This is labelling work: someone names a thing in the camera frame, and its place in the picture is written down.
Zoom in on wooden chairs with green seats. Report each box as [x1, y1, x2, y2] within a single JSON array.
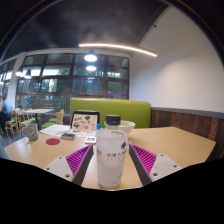
[[4, 108, 65, 138]]

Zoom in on green upholstered bench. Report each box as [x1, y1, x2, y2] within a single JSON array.
[[69, 97, 152, 129]]

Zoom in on small dark flat box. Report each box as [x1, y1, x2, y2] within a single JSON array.
[[60, 132, 77, 141]]

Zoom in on clear black-capped water bottle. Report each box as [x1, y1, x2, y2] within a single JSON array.
[[95, 114, 130, 190]]

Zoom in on light wooden dining table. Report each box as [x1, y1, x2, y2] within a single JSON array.
[[22, 107, 55, 131]]

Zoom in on round pendant ceiling lights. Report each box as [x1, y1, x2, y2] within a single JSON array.
[[14, 49, 99, 80]]

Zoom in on white footed bowl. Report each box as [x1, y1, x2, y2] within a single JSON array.
[[103, 119, 137, 135]]

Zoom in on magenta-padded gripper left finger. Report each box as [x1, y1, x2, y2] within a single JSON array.
[[43, 144, 95, 187]]

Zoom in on green speckled white mug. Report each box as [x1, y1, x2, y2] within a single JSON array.
[[22, 122, 40, 142]]

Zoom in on flat round red coaster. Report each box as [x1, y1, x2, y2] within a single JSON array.
[[45, 137, 61, 146]]

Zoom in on long linear ceiling light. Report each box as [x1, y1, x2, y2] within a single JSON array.
[[78, 42, 158, 58]]

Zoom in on person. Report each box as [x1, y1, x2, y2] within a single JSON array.
[[0, 94, 12, 133]]

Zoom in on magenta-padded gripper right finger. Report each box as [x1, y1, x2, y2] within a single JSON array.
[[128, 143, 184, 187]]

